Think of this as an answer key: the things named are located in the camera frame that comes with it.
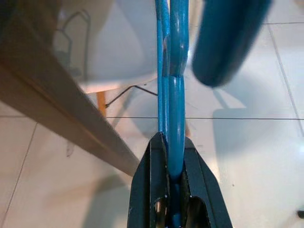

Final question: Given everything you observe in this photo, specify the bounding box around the brown wooden table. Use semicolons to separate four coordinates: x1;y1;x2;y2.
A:
0;0;141;177

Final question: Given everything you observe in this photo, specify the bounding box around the white shell chair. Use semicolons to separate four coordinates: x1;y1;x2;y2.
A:
54;0;198;143

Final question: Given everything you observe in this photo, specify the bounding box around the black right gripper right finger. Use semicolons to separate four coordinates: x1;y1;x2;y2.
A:
180;137;233;228

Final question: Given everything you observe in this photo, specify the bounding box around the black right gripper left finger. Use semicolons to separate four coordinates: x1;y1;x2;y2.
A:
127;132;171;228

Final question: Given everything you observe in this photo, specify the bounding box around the blue plastic hanger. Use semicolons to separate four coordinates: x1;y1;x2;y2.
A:
155;0;265;228

